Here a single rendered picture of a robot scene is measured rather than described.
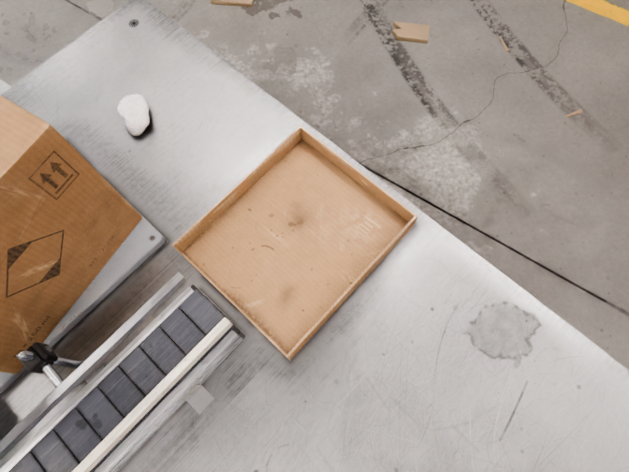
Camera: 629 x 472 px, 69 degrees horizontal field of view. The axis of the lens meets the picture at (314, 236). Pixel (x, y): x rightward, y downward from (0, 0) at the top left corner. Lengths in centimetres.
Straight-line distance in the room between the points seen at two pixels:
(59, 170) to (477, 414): 65
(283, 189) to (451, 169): 111
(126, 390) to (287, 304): 26
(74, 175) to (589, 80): 197
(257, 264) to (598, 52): 189
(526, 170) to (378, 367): 132
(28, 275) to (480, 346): 65
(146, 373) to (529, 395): 55
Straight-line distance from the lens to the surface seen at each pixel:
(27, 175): 63
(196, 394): 75
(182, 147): 89
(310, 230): 77
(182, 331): 71
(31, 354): 69
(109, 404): 74
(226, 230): 79
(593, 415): 80
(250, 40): 220
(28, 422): 70
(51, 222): 69
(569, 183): 194
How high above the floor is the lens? 155
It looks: 69 degrees down
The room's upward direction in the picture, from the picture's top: 7 degrees counter-clockwise
